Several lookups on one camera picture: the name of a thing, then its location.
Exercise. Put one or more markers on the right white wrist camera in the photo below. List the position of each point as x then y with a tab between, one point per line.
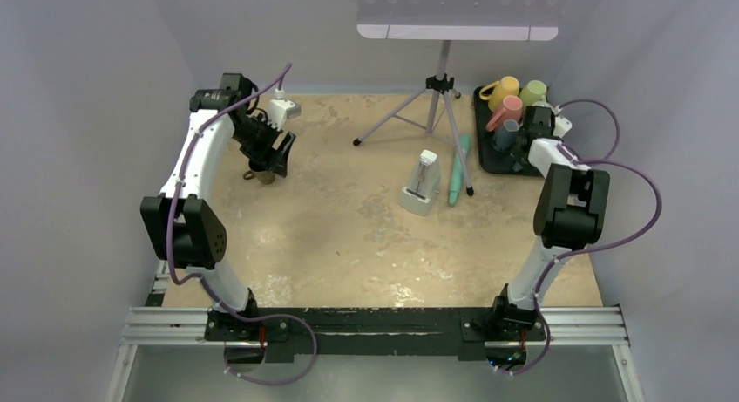
562	125

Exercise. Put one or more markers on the white light panel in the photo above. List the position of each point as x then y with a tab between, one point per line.
460	20

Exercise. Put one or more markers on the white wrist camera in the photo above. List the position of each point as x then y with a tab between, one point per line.
279	109
562	125

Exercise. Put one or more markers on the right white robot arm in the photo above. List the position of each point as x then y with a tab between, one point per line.
569	216

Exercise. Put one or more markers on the yellow mug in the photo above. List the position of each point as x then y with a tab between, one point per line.
494	93

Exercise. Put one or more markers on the black tray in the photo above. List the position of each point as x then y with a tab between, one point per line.
490	160

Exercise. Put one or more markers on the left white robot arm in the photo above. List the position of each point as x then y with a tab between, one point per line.
186	233

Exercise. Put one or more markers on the teal pen tool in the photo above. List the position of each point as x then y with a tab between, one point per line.
457	183

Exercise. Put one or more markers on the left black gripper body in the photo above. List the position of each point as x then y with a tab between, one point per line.
257	138

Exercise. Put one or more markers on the grey tripod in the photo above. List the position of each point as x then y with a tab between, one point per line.
441	87

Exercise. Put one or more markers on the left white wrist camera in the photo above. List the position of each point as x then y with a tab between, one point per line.
279	109

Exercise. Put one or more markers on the pink mug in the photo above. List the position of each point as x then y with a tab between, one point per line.
510	108

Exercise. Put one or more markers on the brown dark mug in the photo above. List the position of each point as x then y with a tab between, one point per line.
259	173

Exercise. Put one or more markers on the green mug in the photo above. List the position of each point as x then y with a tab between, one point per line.
532	92

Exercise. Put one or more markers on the grey blue small mug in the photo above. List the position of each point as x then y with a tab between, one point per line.
505	135

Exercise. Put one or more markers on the aluminium frame rail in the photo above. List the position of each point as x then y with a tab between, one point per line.
163	356

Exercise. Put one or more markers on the white metronome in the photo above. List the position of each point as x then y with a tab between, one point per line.
420	191

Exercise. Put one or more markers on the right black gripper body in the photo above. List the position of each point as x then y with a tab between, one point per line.
520	160

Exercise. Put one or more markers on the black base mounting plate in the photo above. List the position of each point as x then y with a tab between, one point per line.
465	333

